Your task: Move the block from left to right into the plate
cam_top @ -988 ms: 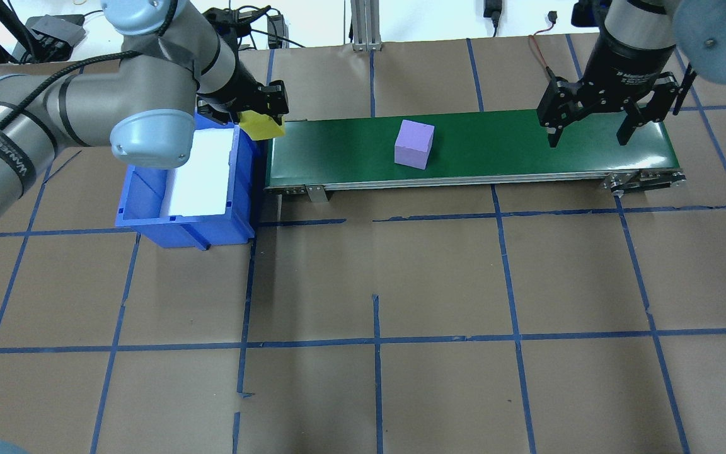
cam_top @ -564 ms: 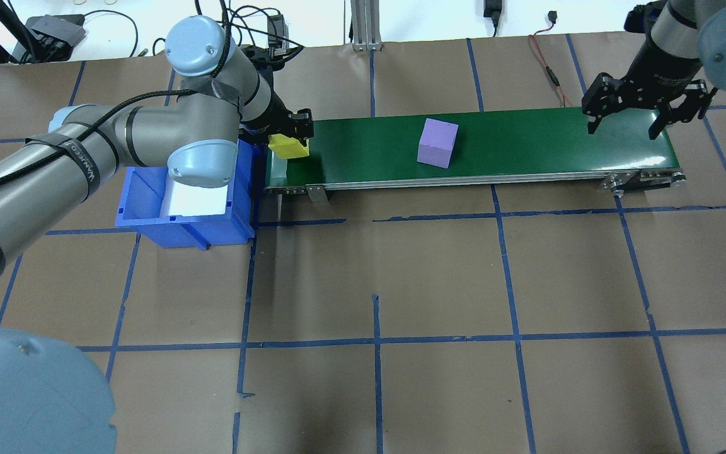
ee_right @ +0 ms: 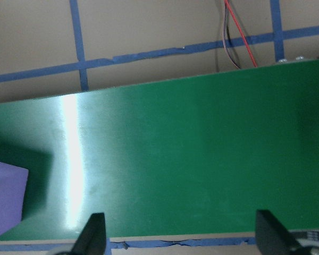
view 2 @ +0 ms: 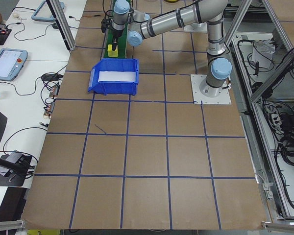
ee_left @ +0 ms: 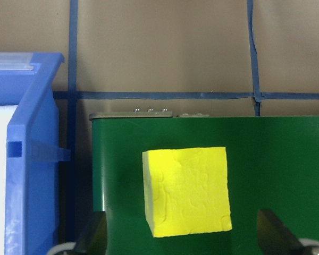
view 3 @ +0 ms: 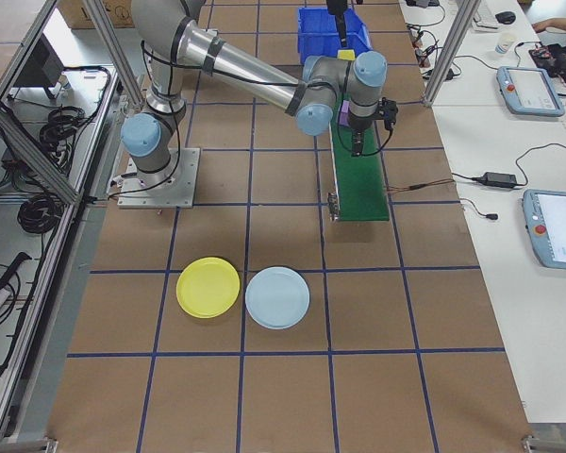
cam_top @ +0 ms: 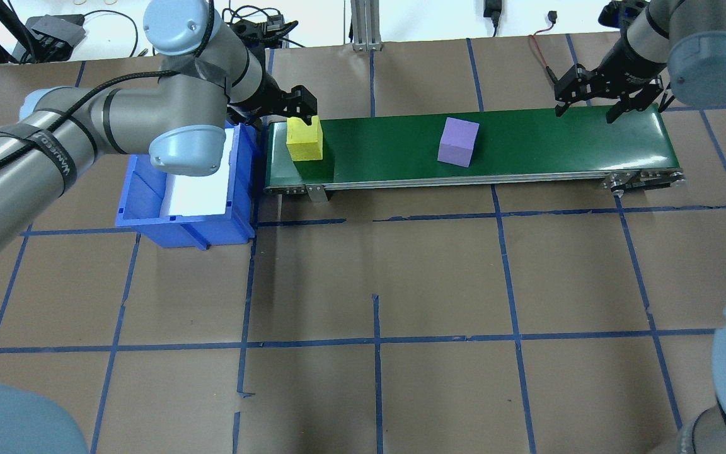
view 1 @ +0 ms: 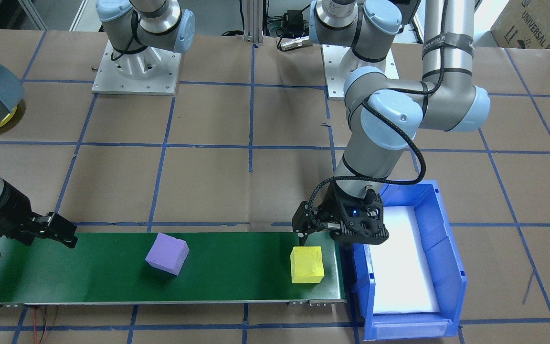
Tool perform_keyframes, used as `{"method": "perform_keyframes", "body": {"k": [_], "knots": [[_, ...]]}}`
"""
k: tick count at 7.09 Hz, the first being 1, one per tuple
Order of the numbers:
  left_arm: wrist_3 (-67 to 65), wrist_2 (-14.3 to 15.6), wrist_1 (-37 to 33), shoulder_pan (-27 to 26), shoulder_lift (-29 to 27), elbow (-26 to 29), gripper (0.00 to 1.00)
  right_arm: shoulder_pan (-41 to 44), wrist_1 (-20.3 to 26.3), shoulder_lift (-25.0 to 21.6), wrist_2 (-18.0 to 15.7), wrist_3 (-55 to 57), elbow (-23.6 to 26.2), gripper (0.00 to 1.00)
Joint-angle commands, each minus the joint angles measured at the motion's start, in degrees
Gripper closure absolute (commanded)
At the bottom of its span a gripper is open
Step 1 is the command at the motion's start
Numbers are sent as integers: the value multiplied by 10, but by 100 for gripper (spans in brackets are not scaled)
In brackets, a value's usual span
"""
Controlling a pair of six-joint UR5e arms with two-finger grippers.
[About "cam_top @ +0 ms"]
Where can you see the yellow foam block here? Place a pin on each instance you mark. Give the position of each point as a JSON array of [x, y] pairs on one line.
[[304, 142]]

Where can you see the purple foam block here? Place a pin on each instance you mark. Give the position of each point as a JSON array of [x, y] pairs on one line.
[[457, 144]]

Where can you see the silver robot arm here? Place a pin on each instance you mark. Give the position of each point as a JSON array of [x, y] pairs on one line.
[[716, 63], [130, 120]]

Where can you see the green conveyor belt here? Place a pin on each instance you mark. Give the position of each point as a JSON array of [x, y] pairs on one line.
[[546, 148]]

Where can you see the black power adapter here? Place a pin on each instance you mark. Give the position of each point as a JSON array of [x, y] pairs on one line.
[[493, 9]]

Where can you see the blue plastic storage bin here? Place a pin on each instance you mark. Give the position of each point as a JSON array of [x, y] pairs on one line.
[[212, 227]]

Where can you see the aluminium profile post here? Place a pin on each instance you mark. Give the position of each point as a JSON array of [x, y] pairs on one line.
[[366, 25]]

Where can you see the black camera stand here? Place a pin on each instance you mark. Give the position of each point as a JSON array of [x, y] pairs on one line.
[[54, 36]]

